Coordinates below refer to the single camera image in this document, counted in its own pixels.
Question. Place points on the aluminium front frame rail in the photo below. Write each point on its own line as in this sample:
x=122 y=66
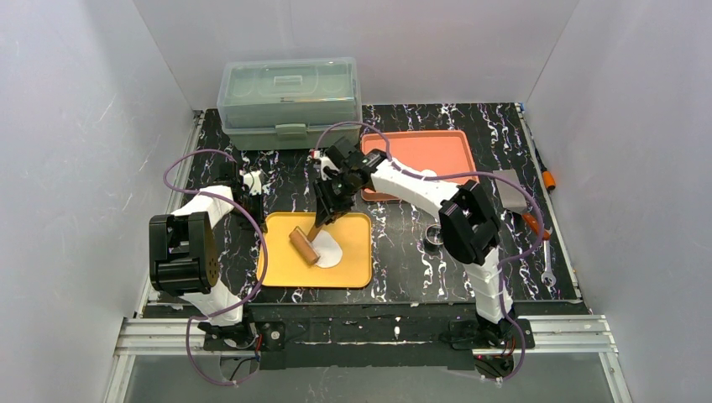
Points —
x=570 y=358

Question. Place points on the small metal wrench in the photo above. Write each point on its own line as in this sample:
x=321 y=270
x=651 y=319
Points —
x=548 y=278

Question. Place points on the orange-red plastic tray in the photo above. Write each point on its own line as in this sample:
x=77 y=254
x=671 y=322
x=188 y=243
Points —
x=445 y=152

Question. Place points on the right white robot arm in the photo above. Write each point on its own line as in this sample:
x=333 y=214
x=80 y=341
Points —
x=468 y=223

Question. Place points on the yellow plastic tray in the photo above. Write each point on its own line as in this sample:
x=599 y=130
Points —
x=282 y=266

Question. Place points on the white dough ball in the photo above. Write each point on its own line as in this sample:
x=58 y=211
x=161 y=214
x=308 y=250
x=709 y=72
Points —
x=329 y=253

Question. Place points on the wooden dough roller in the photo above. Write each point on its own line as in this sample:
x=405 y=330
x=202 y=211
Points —
x=302 y=241

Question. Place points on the green plastic storage box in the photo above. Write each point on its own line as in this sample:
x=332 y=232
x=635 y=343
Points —
x=290 y=104

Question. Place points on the metal scraper orange handle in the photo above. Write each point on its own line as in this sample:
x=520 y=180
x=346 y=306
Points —
x=512 y=200

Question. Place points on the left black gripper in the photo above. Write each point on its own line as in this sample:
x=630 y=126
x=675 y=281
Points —
x=254 y=205

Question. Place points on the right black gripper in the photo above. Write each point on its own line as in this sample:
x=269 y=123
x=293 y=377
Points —
x=332 y=201

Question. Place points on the orange black screwdriver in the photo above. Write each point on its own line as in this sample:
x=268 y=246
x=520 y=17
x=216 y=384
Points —
x=547 y=177

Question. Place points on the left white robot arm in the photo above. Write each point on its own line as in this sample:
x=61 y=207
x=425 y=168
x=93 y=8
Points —
x=183 y=255

